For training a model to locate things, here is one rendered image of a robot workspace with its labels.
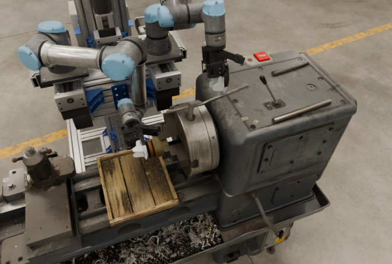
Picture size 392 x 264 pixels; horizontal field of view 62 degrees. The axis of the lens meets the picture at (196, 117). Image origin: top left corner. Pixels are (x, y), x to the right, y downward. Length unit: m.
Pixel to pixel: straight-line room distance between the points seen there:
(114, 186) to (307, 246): 1.45
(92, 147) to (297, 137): 1.67
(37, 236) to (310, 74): 1.32
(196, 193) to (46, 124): 2.00
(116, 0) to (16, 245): 1.20
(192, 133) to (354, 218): 1.72
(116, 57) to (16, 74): 2.69
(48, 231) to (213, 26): 0.98
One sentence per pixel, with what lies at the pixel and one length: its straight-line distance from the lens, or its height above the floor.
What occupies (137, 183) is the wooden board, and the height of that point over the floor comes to 0.89.
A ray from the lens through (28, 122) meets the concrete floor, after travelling 3.32.
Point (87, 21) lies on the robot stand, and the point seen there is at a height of 1.31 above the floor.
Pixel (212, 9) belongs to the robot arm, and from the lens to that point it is 1.16.
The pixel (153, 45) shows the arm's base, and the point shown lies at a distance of 1.75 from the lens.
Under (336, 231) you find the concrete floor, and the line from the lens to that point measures 2.62.
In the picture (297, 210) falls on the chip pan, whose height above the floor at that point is 0.54.
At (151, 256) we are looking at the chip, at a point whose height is 0.59.
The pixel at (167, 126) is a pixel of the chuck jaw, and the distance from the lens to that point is 1.39.
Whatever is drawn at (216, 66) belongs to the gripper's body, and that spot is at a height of 1.45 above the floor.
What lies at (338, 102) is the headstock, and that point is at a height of 1.26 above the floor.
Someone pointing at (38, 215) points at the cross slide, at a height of 0.97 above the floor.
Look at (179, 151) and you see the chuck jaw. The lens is 1.36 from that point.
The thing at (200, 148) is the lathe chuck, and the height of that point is 1.16.
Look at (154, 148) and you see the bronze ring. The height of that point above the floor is 1.11.
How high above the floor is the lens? 2.17
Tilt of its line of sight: 45 degrees down
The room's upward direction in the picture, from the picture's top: 2 degrees clockwise
